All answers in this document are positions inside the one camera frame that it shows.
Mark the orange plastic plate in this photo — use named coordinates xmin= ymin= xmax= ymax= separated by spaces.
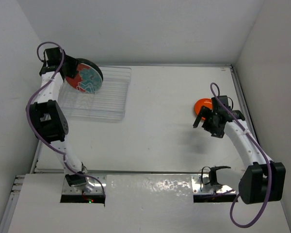
xmin=194 ymin=98 xmax=212 ymax=116

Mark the red plate with teal flower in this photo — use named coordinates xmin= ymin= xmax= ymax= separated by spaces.
xmin=65 ymin=64 xmax=103 ymax=94

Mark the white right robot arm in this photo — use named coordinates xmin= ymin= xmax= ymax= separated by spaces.
xmin=193 ymin=96 xmax=286 ymax=204

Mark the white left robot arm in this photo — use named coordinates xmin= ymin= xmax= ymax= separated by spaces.
xmin=26 ymin=47 xmax=87 ymax=188

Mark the dark green rimmed plate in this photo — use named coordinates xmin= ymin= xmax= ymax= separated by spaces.
xmin=77 ymin=58 xmax=104 ymax=81

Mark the thin black cable right base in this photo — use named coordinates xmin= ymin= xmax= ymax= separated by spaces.
xmin=200 ymin=166 xmax=215 ymax=189

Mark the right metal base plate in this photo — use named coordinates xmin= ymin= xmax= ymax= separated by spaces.
xmin=191 ymin=173 xmax=235 ymax=195

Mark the metal base plate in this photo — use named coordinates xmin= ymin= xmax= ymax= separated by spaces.
xmin=191 ymin=173 xmax=235 ymax=195
xmin=62 ymin=173 xmax=107 ymax=195

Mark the white wire dish rack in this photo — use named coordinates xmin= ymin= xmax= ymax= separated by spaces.
xmin=58 ymin=66 xmax=131 ymax=122

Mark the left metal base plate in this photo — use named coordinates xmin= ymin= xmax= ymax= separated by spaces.
xmin=62 ymin=173 xmax=107 ymax=195

